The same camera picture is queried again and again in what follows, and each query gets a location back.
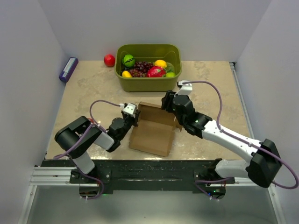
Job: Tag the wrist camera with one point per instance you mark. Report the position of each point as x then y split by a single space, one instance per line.
184 88
129 109

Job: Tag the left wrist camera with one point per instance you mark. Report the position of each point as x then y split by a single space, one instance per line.
129 109

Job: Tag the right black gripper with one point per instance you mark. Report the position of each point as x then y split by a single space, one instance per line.
167 101

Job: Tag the small yellow fruit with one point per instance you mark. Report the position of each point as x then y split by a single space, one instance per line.
126 74

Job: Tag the brown cardboard box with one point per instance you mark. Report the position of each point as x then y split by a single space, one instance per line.
155 131

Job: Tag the red dragon fruit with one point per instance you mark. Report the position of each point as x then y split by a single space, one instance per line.
156 71

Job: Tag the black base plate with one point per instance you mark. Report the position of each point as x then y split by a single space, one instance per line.
144 175

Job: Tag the purple grape bunch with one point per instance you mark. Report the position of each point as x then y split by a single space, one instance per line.
140 69

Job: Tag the green plastic bin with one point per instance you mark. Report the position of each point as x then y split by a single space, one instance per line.
149 53

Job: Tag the yellow lemon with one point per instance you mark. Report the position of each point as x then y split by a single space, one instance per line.
161 63

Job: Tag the green striped ball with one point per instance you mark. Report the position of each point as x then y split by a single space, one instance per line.
128 60

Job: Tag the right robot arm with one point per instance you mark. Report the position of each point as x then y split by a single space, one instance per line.
260 159

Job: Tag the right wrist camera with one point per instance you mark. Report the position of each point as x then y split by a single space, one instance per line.
184 88

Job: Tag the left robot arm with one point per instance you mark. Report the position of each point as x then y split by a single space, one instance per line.
79 135

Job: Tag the red apple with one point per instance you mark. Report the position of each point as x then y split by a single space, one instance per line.
109 60

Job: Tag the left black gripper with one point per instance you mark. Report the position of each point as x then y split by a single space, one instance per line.
135 120

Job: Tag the purple flat box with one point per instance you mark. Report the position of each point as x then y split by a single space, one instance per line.
68 69

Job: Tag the green lime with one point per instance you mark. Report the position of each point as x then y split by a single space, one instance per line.
170 74

